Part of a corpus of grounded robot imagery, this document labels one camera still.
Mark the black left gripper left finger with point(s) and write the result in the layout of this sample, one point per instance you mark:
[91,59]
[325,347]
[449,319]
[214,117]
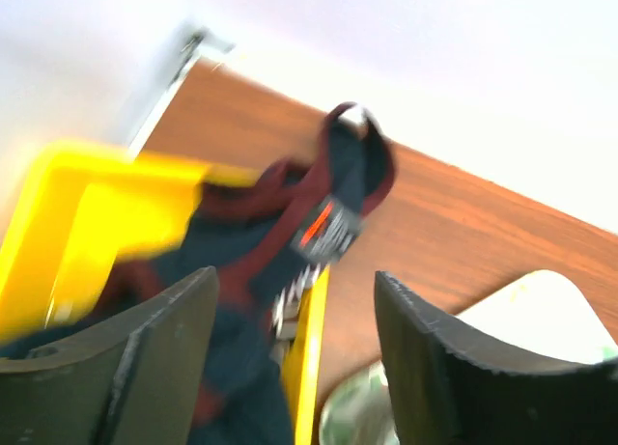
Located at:
[130,379]

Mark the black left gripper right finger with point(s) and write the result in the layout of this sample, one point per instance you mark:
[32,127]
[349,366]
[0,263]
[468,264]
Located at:
[450,383]

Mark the navy maroon-trimmed tank top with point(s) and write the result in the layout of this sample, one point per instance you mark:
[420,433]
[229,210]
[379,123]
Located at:
[267,242]

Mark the leaf-patterned rectangular tray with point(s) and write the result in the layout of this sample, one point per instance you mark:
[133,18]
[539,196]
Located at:
[542,311]

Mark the yellow plastic bin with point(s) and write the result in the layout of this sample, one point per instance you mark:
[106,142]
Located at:
[82,209]

